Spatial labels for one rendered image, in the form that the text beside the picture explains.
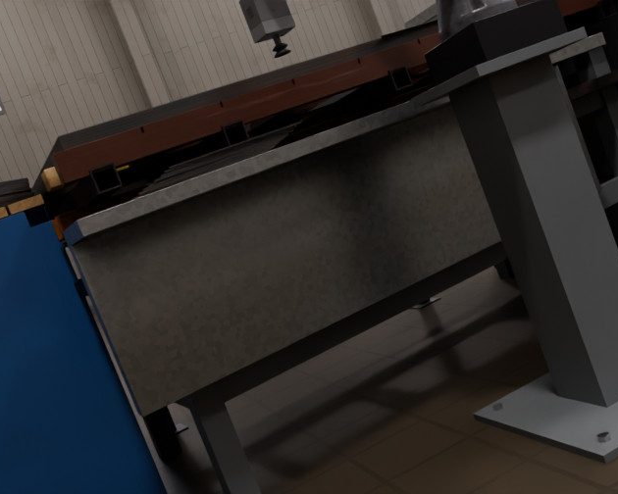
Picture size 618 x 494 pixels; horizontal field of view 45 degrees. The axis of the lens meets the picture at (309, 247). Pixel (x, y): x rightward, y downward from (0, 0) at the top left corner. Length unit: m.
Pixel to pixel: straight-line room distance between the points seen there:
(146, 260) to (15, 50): 10.70
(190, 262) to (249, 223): 0.15
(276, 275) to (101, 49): 10.70
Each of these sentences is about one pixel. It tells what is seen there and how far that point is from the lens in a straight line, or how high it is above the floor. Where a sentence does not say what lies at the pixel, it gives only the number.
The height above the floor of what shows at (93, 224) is 0.66.
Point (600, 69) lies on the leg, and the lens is 2.32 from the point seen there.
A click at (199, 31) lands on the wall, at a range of 12.41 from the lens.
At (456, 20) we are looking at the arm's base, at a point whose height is 0.77.
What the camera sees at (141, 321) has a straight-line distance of 1.46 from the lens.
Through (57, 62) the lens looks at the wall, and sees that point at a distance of 12.04.
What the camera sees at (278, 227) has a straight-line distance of 1.55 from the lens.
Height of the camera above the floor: 0.60
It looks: 5 degrees down
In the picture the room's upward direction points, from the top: 21 degrees counter-clockwise
